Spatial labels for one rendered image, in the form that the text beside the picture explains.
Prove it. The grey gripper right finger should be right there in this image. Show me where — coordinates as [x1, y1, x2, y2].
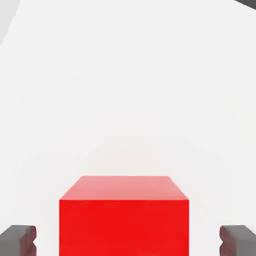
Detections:
[219, 224, 256, 256]

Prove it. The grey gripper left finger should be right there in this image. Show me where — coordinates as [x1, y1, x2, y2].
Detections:
[0, 224, 38, 256]

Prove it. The small red cube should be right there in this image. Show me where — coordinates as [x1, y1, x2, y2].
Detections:
[58, 175, 190, 256]

